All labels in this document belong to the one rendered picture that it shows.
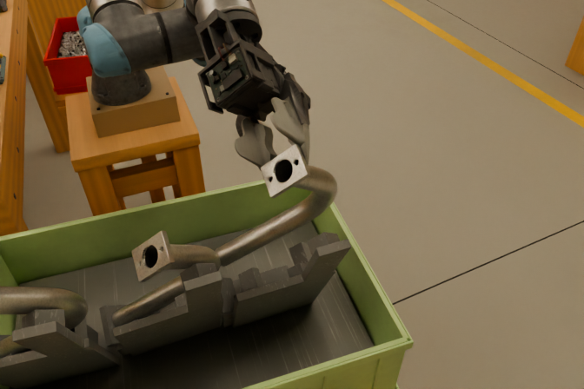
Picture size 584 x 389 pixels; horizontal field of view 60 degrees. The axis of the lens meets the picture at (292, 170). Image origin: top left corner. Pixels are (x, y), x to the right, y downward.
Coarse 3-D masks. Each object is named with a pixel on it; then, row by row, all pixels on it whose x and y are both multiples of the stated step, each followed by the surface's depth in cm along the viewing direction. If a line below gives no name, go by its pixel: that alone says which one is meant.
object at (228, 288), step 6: (222, 282) 83; (228, 282) 84; (222, 288) 82; (228, 288) 83; (234, 288) 85; (222, 294) 81; (228, 294) 82; (234, 294) 84; (228, 300) 82; (234, 300) 83; (228, 306) 81; (222, 312) 79; (228, 312) 80
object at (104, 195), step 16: (160, 160) 139; (176, 160) 135; (192, 160) 137; (80, 176) 127; (96, 176) 129; (112, 176) 134; (128, 176) 134; (144, 176) 136; (160, 176) 138; (176, 176) 140; (192, 176) 140; (96, 192) 132; (112, 192) 134; (128, 192) 137; (176, 192) 173; (192, 192) 144; (96, 208) 135; (112, 208) 137
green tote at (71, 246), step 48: (240, 192) 99; (288, 192) 104; (0, 240) 88; (48, 240) 92; (96, 240) 95; (144, 240) 99; (192, 240) 103; (384, 336) 81; (288, 384) 69; (336, 384) 75; (384, 384) 80
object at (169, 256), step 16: (160, 240) 57; (144, 256) 59; (160, 256) 57; (176, 256) 59; (192, 256) 62; (208, 256) 64; (144, 272) 58; (160, 288) 74; (176, 288) 72; (144, 304) 75; (160, 304) 74; (112, 320) 77; (128, 320) 76
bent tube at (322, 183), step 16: (272, 160) 57; (288, 160) 57; (304, 160) 55; (272, 176) 57; (288, 176) 59; (304, 176) 54; (320, 176) 60; (272, 192) 56; (320, 192) 62; (336, 192) 65; (304, 208) 69; (320, 208) 68; (272, 224) 72; (288, 224) 71; (240, 240) 74; (256, 240) 73; (272, 240) 73; (224, 256) 75; (240, 256) 75
